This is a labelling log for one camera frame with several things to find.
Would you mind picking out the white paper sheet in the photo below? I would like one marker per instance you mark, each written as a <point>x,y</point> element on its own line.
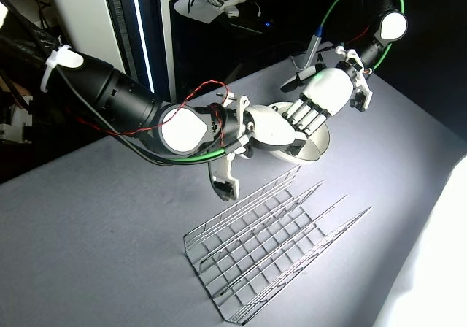
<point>197,11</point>

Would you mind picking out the white cabinet with blue light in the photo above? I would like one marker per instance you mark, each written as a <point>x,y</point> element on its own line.
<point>84,13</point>

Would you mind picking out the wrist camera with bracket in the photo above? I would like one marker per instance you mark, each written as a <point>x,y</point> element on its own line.
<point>222,173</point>
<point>365,93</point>

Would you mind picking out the white plastic bracket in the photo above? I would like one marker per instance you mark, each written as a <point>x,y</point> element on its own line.
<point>14,122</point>

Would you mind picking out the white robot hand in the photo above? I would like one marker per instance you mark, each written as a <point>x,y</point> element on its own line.
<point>328,89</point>
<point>270,128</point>

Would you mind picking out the black box with blue light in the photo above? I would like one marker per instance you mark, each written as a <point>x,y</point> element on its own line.
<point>255,26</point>

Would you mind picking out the grey table cloth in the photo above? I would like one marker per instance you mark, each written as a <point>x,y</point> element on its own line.
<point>109,232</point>

